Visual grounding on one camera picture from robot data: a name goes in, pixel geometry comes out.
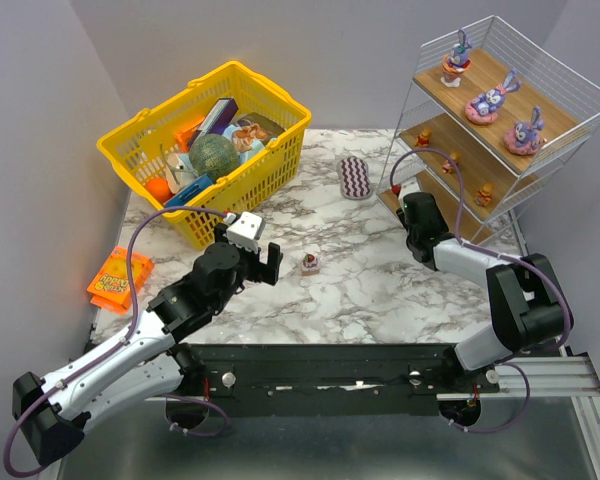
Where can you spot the orange ball in basket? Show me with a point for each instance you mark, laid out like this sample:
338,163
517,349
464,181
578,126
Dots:
159,189

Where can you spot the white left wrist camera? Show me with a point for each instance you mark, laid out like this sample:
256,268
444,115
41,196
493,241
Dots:
244,230

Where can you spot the chips bag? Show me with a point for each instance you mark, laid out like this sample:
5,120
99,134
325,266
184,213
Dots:
251,133

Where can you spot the purple wavy striped sponge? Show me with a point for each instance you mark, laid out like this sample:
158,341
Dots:
354,178

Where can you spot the orange scrub daddy box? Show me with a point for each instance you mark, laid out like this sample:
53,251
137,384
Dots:
110,288

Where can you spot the strawberry cake toy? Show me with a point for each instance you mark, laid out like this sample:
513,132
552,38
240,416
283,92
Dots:
310,264

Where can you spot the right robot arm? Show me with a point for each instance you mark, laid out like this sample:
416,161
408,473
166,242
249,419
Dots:
527,306

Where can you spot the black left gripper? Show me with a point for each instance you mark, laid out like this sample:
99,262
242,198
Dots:
259,265

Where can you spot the blue box in basket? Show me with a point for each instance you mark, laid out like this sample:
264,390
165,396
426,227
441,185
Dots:
190,192

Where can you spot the purple bunny donut toy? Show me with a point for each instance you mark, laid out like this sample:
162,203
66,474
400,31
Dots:
525,138

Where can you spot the orange candy box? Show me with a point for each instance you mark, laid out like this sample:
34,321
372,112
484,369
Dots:
184,133

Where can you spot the purple box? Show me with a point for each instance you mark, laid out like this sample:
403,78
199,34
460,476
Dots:
217,120

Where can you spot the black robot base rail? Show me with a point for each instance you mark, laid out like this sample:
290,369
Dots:
322,380

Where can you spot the white wire wooden shelf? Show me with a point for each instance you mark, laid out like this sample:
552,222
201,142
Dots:
570,109

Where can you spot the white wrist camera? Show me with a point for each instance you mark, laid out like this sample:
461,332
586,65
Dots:
244,230
400,191

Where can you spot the orange bear toy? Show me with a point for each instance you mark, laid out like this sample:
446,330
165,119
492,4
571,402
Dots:
484,195
423,139
450,165

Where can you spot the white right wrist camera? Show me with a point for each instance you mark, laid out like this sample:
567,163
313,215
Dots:
400,191

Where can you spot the green netted melon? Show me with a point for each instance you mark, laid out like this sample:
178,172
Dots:
214,155

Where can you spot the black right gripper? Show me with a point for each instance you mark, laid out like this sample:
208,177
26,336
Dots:
419,211

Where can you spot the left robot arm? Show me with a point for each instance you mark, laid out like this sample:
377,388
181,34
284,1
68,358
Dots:
52,411

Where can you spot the small purple bunny toy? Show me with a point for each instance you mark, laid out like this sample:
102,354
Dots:
457,61

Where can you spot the white bag in basket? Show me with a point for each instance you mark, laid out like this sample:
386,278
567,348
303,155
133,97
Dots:
178,173

